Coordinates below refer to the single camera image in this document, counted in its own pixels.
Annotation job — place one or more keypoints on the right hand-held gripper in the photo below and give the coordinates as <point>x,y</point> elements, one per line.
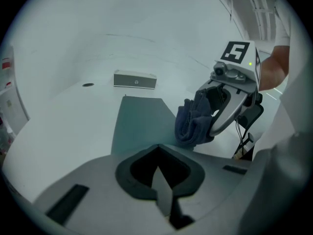
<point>244,70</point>

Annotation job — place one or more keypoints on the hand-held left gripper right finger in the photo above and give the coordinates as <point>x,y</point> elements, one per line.
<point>220,195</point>

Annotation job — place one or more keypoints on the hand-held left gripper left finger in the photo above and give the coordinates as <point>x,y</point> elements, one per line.
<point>97,192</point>

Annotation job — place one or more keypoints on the dark blue cloth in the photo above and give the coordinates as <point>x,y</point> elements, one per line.
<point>190,124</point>

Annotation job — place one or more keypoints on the person's right forearm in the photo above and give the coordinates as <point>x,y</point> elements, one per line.
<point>272,70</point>

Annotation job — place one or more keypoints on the person's white shirt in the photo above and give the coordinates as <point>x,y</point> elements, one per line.
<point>291,94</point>

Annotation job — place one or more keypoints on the grey rectangular box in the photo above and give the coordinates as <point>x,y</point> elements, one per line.
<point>134,82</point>

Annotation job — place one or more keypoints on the white storage shelf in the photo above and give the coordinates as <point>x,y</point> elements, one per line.
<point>9,106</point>

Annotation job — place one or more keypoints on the white wall conduit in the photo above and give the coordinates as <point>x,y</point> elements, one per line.
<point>260,11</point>

